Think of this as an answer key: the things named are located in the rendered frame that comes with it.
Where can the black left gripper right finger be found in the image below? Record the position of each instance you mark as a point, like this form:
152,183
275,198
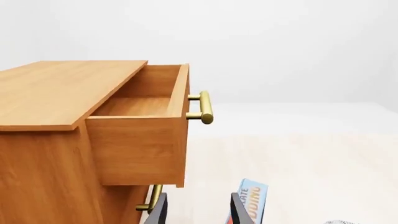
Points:
241,211

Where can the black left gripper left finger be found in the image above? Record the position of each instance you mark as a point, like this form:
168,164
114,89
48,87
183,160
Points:
158,210

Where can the open wooden drawer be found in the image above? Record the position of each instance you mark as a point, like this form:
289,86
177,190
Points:
136,149

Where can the wooden cabinet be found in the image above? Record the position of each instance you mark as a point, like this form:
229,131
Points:
46,149

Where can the blue printed pudding box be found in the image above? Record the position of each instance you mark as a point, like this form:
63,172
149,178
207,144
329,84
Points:
248,198

